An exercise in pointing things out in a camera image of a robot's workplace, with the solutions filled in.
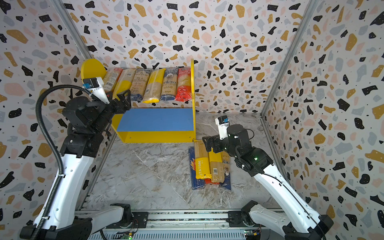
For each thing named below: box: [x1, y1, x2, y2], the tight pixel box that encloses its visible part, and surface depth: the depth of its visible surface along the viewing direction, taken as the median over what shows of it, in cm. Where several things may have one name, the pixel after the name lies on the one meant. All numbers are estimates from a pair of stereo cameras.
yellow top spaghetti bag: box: [142, 68, 166, 104], surface depth 75 cm
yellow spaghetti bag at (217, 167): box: [209, 147, 225, 183], surface depth 89 cm
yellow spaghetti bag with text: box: [193, 139, 212, 180], surface depth 91 cm
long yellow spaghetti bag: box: [112, 68, 137, 101], surface depth 79 cm
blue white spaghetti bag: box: [160, 67, 179, 101], surface depth 76 cm
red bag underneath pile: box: [205, 178, 220, 185], surface depth 86 cm
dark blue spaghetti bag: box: [130, 68, 151, 101], surface depth 78 cm
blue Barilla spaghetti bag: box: [188, 146, 205, 190], surface depth 89 cm
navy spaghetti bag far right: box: [220, 172, 231, 191], surface depth 85 cm
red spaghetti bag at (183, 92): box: [175, 66, 192, 102], surface depth 74 cm
